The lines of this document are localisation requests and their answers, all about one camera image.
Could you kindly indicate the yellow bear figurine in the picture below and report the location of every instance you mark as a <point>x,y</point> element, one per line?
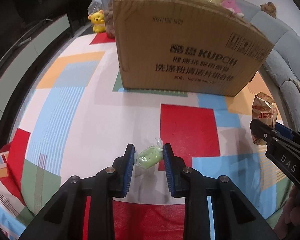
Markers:
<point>97,20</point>

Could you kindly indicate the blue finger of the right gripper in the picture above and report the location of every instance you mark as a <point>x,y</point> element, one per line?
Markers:
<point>260,132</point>
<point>284,131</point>

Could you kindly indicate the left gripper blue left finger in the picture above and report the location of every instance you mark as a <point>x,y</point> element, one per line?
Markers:
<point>84,207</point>

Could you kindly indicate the pale green candy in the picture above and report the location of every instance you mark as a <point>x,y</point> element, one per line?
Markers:
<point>150,156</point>

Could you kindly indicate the right human hand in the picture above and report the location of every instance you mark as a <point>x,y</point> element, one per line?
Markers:
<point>290,214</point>

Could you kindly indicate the pink plush toy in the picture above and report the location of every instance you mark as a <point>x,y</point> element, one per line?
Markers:
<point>233,7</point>

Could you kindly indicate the grey curved sofa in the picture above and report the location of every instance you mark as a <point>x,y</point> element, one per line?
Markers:
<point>281,70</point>

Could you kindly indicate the brown teddy bear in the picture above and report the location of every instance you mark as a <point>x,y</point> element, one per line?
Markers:
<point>269,8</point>

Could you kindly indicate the gold fortune biscuit packet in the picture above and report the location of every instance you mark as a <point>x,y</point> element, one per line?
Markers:
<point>263,110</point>

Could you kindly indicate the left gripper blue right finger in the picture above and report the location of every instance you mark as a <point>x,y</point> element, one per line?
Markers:
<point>215,208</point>

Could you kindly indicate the clear jar of nuts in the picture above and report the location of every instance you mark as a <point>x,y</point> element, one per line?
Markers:
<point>107,7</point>

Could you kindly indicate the brown cardboard box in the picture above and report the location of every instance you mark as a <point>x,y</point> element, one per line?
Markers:
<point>186,45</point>

